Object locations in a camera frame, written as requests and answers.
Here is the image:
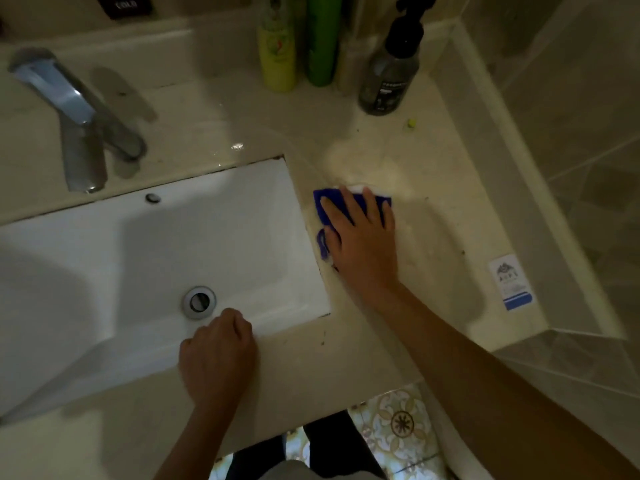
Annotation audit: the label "person's left hand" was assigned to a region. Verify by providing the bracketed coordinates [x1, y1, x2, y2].
[178, 308, 259, 411]

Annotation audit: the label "person's right hand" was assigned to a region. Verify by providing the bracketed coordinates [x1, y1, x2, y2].
[319, 187, 401, 301]

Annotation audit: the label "blue cloth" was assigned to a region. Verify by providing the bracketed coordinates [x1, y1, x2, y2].
[313, 187, 393, 261]

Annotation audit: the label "white rectangular sink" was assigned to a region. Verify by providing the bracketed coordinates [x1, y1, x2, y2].
[0, 155, 332, 425]

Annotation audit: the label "person's right forearm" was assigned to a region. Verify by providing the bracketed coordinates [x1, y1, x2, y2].
[369, 282, 640, 480]

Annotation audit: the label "person's white shirt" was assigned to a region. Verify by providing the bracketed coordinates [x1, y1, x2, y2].
[259, 459, 381, 480]

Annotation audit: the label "person's dark trousers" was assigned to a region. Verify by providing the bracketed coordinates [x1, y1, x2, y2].
[225, 410, 389, 480]

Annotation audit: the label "white blue sticker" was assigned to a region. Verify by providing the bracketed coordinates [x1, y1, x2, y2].
[488, 253, 535, 312]

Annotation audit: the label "dark pump bottle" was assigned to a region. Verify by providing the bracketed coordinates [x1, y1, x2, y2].
[357, 0, 440, 117]

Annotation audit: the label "yellow bottle white flip cap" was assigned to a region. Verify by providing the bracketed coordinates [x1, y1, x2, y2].
[257, 0, 299, 93]

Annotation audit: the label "green shampoo bottle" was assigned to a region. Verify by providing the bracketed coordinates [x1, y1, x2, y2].
[305, 0, 345, 88]

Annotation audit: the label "chrome faucet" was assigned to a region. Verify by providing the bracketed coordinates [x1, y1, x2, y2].
[7, 47, 149, 195]

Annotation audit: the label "dark red sign blue symbol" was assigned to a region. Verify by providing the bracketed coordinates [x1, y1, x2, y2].
[93, 0, 155, 21]

